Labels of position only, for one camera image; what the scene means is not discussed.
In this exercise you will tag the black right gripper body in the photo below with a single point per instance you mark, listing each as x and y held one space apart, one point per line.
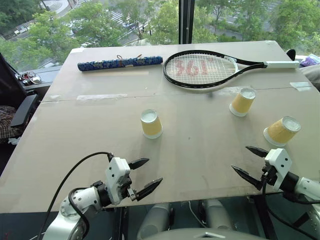
270 175

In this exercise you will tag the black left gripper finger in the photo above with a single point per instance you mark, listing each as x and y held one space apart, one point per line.
150 188
139 163

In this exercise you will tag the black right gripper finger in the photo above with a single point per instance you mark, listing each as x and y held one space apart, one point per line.
257 151
247 176

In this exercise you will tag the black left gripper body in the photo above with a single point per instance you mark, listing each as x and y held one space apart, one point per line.
128 191

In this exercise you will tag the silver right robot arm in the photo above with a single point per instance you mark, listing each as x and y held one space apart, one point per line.
305 187

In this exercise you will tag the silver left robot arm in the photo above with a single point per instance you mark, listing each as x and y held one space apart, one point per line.
80 202

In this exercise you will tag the yellow paper cup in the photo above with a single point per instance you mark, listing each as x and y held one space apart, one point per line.
242 102
282 131
151 123

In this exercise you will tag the silver rounded robot leg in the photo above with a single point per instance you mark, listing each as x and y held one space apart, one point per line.
155 220
217 213

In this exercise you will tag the black table leg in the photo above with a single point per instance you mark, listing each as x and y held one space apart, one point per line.
266 215

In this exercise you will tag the grey robot torso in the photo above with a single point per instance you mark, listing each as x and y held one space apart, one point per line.
207 235

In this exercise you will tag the clear tape strip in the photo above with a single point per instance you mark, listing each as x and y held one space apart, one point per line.
301 86
101 96

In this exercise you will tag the black white tennis racket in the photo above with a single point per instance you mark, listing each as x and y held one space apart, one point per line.
232 59

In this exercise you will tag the blue patterned rolled scroll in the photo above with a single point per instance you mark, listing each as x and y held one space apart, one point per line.
112 63

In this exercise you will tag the small black object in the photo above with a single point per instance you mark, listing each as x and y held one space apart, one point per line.
291 53

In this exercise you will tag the purple plastic bag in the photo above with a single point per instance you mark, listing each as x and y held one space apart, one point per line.
311 60

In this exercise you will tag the black office chair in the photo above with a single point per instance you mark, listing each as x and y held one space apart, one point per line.
23 110

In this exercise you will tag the small clutter on windowsill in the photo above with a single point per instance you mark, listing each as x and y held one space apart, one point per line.
31 77

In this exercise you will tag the plaid cloth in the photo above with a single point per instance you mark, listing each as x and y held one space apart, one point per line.
6 122

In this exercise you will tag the black window mullion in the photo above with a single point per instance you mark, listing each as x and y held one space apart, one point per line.
186 20

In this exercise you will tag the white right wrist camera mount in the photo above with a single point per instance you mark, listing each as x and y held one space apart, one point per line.
280 162

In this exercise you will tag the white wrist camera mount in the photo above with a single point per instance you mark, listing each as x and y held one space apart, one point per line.
280 162
117 176

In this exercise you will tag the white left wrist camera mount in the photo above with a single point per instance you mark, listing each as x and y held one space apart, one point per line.
117 176

